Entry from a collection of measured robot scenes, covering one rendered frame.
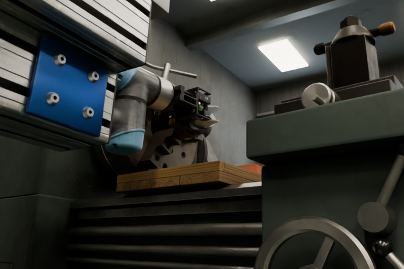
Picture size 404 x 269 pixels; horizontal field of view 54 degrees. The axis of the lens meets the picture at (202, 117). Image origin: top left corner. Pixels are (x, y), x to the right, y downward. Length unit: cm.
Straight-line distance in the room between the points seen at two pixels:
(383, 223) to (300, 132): 15
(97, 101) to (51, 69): 6
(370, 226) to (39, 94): 38
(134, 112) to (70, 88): 39
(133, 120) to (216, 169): 19
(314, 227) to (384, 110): 16
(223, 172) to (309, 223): 28
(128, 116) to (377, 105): 48
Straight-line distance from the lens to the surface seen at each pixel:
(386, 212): 50
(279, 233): 53
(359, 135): 51
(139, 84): 83
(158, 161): 106
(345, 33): 78
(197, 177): 78
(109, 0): 45
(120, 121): 80
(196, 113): 92
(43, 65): 42
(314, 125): 53
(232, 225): 74
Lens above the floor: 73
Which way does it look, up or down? 20 degrees up
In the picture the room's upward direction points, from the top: 2 degrees clockwise
